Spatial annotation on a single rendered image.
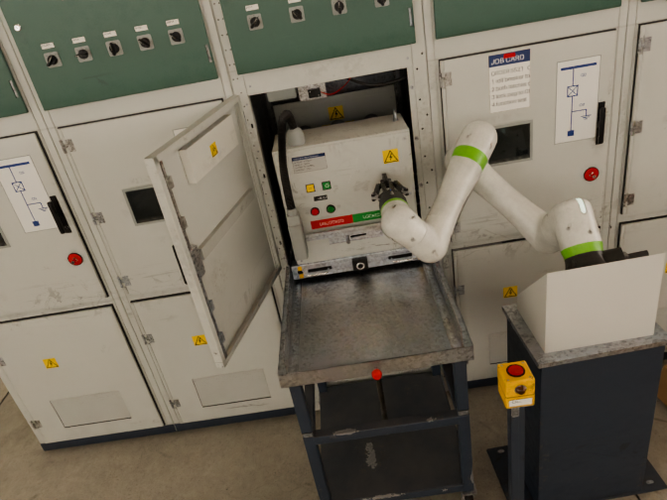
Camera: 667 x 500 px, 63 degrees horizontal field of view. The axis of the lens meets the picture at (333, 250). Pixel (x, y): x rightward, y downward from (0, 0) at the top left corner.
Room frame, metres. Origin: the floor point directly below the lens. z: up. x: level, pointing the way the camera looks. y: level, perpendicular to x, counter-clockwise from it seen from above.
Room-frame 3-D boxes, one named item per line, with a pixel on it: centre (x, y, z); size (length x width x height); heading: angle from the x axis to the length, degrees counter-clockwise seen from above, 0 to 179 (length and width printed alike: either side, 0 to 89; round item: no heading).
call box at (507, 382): (1.12, -0.43, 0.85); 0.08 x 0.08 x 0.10; 87
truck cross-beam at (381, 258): (1.88, -0.09, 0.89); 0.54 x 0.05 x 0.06; 87
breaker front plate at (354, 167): (1.87, -0.09, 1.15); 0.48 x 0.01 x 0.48; 87
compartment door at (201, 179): (1.75, 0.36, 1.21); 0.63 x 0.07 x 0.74; 161
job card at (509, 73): (1.95, -0.73, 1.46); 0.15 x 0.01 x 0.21; 87
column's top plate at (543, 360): (1.44, -0.78, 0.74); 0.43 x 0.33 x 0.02; 90
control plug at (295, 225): (1.81, 0.12, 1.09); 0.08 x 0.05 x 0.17; 177
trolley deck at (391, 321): (1.67, -0.08, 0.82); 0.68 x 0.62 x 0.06; 177
